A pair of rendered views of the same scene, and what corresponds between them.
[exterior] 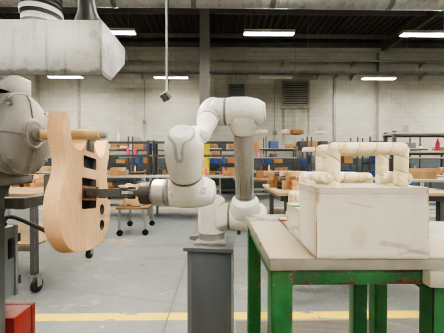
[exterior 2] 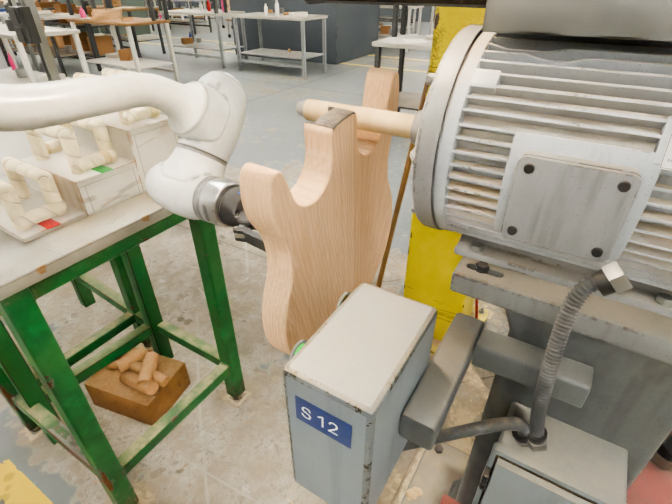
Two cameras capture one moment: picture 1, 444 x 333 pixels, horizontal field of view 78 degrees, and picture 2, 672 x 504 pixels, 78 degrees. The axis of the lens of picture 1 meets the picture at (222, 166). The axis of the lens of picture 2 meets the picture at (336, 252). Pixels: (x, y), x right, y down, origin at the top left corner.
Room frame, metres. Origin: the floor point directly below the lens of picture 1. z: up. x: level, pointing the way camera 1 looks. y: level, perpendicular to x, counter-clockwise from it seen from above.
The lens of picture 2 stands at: (1.40, 0.77, 1.42)
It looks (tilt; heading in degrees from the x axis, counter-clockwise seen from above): 33 degrees down; 212
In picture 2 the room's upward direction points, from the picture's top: straight up
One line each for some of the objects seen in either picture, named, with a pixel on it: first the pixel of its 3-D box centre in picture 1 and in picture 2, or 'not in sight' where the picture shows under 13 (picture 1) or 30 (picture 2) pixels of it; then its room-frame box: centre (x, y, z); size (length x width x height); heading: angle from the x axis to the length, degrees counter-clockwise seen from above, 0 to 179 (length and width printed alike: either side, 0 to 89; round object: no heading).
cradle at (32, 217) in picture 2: not in sight; (41, 214); (1.04, -0.27, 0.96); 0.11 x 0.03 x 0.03; 1
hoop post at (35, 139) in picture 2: not in sight; (36, 141); (0.92, -0.45, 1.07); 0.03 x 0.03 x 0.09
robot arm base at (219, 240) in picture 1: (208, 236); not in sight; (1.62, 0.08, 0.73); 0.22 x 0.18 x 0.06; 83
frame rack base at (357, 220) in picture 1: (357, 217); (128, 145); (0.73, -0.36, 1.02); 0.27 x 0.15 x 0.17; 91
